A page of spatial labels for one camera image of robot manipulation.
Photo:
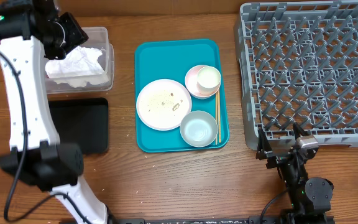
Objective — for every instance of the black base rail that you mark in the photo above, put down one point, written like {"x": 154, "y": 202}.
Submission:
{"x": 249, "y": 220}

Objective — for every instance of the wooden chopstick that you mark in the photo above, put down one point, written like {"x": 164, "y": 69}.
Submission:
{"x": 216, "y": 115}
{"x": 219, "y": 137}

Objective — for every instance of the white cup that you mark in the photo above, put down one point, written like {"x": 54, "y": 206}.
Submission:
{"x": 208, "y": 80}

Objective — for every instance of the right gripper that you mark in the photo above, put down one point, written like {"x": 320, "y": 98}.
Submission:
{"x": 264, "y": 152}

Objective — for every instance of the pink bowl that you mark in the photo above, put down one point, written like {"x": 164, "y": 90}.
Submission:
{"x": 191, "y": 82}

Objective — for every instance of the black plastic tray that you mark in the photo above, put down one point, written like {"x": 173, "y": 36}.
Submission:
{"x": 84, "y": 122}

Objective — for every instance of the white napkin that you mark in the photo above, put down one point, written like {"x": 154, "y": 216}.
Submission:
{"x": 79, "y": 68}

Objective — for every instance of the wooden chopstick left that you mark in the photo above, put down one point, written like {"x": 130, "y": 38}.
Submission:
{"x": 216, "y": 115}

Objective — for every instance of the grey-blue bowl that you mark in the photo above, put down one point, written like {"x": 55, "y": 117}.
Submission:
{"x": 199, "y": 129}

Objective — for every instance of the wooden chopstick right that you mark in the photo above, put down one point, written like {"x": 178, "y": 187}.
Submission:
{"x": 219, "y": 137}

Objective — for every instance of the large white plate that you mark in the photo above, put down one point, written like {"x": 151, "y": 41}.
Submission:
{"x": 162, "y": 104}

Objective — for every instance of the grey dishwasher rack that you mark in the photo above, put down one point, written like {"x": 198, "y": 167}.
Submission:
{"x": 299, "y": 65}

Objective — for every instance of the clear plastic bin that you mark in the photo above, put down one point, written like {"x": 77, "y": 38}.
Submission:
{"x": 99, "y": 39}

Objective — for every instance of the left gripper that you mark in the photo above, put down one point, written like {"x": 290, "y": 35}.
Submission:
{"x": 79, "y": 36}

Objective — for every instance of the teal serving tray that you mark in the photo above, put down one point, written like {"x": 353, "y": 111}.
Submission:
{"x": 172, "y": 60}

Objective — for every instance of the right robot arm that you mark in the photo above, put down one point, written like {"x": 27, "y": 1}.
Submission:
{"x": 310, "y": 197}

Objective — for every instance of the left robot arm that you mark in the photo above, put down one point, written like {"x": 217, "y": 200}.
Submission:
{"x": 31, "y": 31}

